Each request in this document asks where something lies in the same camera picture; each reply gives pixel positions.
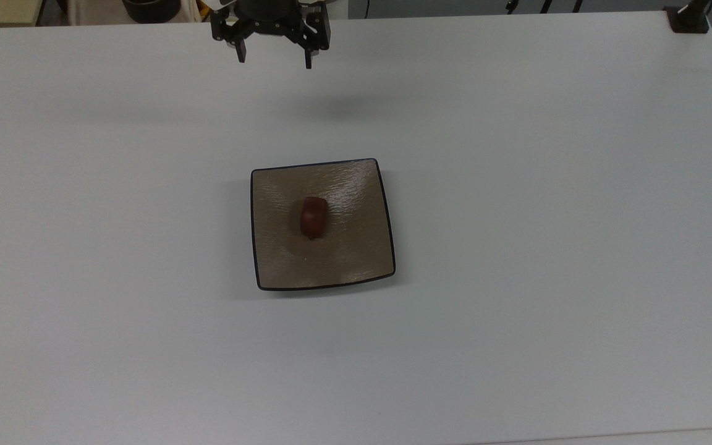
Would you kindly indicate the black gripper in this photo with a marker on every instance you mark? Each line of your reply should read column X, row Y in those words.
column 266, row 15

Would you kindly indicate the small round reddish-brown food item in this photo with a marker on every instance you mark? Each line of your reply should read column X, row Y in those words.
column 313, row 216

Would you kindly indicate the black round container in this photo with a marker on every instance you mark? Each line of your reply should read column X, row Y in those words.
column 152, row 9

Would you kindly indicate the square brown ceramic plate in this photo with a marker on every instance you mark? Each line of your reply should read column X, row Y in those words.
column 350, row 247

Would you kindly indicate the black stand legs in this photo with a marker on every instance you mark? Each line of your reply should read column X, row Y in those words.
column 544, row 5

